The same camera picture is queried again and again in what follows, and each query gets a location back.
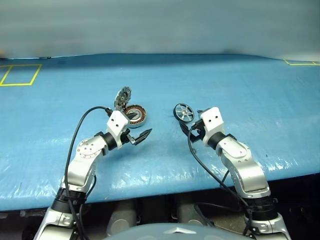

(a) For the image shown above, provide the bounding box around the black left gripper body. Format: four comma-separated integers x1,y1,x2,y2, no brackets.
119,129,137,148

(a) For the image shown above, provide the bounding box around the silver spoked rotor wheel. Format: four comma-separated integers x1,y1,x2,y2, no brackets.
172,102,195,124

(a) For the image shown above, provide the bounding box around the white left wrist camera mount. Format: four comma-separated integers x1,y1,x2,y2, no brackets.
106,110,130,147

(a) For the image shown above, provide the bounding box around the grey rounded shape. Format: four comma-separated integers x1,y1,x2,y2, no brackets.
107,199,138,237
174,196,208,227

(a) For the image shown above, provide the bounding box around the silver toothed motor part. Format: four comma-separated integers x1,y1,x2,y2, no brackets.
114,85,133,111

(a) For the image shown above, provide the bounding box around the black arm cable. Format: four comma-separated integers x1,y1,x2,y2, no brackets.
187,123,258,240
63,106,113,240

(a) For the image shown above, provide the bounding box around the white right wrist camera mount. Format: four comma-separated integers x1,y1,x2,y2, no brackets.
199,106,225,147

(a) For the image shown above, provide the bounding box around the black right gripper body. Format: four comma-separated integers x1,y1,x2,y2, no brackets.
190,116,209,142

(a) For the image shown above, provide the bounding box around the blue plastic table cover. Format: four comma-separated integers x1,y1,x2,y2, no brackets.
0,52,320,208

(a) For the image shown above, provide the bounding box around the grey robot chest cover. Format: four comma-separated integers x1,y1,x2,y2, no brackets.
104,222,251,240

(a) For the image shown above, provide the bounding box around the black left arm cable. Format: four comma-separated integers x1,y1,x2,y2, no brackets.
63,106,113,240

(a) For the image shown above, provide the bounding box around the yellow tape rectangle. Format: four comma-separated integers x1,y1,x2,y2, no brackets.
0,64,43,87
283,58,320,67

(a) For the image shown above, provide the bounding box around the silver motor stator housing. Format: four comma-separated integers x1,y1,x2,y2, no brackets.
122,104,148,130

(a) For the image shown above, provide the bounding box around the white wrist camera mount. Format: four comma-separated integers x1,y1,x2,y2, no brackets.
199,106,225,147
106,110,130,147

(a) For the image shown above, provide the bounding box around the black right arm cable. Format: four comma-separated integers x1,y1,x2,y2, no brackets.
187,123,258,240

